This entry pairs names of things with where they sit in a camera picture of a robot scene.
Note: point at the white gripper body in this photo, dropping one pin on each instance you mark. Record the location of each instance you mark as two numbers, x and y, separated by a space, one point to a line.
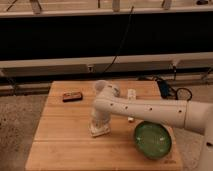
99 118

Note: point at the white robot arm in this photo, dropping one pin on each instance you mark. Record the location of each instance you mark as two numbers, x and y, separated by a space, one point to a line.
190 115

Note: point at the white power strip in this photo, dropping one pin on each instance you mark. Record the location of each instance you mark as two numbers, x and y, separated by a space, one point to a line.
131 95

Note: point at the brown rectangular block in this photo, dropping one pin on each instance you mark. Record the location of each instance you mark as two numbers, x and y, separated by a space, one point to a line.
73 96

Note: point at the wooden table board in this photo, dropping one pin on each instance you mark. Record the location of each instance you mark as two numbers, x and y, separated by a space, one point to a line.
63 141

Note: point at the green bowl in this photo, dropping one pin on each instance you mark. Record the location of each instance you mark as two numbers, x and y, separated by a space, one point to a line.
152 140

